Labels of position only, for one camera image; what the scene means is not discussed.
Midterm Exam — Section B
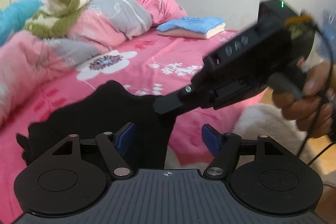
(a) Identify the black cable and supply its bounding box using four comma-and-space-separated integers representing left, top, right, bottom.
296, 12, 336, 167

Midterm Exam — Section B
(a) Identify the white fluffy rug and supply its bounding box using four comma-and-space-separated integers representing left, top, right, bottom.
165, 103, 305, 171

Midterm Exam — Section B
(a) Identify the green white fleece blanket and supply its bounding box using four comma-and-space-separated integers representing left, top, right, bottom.
23, 0, 84, 39

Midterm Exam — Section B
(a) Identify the black garment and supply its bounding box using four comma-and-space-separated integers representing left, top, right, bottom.
16, 81, 176, 170

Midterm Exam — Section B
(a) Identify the folded blue garment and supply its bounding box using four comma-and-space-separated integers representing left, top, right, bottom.
157, 16, 225, 34

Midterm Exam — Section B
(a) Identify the person right hand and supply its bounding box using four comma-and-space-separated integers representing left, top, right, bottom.
272, 62, 333, 138

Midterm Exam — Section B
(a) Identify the pink floral bed sheet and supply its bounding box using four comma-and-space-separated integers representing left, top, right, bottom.
0, 28, 267, 224

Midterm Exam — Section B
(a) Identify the pink grey floral quilt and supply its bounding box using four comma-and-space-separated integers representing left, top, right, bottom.
1, 0, 187, 121

